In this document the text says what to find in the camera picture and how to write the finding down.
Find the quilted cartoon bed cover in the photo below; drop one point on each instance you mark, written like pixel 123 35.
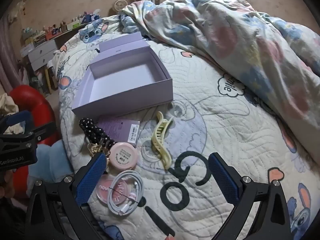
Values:
pixel 225 130

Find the white drawer unit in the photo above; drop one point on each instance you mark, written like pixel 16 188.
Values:
pixel 42 52

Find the shelf with small items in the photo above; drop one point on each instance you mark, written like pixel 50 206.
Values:
pixel 52 30

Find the yellow tube bottle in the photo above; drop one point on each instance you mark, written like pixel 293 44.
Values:
pixel 160 142

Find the beige cloth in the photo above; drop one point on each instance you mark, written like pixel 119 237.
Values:
pixel 7 107

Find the floral pastel duvet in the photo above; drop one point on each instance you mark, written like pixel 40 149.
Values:
pixel 225 42

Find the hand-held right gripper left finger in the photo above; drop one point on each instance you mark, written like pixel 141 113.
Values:
pixel 91 180

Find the black polka dot scrunchie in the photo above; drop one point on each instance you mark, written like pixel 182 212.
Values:
pixel 95 130

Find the light blue plush toy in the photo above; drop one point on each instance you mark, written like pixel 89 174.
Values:
pixel 55 160

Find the red chair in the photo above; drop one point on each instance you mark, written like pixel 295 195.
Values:
pixel 37 105

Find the clear pink blush compact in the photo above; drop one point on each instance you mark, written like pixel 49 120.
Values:
pixel 105 187

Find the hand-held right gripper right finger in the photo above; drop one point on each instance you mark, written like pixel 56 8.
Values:
pixel 222 180

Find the pink round compact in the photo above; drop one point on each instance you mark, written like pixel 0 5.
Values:
pixel 123 155

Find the pink curtain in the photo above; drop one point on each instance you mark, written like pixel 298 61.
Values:
pixel 7 62

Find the purple packet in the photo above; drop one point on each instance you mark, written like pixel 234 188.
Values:
pixel 120 130

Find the purple cardboard box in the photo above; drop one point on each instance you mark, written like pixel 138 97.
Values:
pixel 112 105

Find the small white fan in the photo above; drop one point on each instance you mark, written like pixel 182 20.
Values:
pixel 120 5

